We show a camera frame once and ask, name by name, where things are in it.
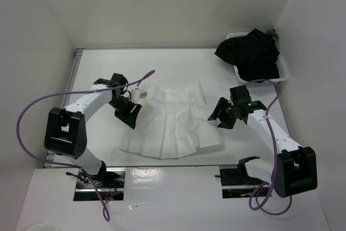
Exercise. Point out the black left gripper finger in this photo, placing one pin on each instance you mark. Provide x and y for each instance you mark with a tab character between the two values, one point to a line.
131	115
123	116

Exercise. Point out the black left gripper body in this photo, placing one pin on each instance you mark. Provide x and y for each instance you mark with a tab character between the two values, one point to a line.
123	104

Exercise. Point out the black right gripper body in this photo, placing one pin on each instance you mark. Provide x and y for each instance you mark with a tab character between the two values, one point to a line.
232	110

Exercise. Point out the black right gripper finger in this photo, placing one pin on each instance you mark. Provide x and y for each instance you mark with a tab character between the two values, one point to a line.
226	121
220	107

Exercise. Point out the white pleated skirt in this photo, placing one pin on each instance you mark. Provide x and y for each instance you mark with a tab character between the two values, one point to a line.
172	123

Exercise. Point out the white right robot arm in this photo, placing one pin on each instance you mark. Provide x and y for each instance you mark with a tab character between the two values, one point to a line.
294	169

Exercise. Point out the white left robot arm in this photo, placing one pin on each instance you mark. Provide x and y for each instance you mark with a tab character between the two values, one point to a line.
66	133

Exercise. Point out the white plastic basket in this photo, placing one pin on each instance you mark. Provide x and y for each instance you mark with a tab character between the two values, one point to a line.
280	63

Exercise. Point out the black skirt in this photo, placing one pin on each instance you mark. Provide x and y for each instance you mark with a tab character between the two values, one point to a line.
254	55

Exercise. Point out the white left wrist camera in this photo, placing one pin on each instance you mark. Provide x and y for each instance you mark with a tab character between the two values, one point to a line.
137	94

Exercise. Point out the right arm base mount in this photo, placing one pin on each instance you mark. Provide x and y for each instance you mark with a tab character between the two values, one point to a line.
233	186

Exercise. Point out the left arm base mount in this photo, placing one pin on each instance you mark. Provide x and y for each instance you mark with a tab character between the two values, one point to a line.
112	189

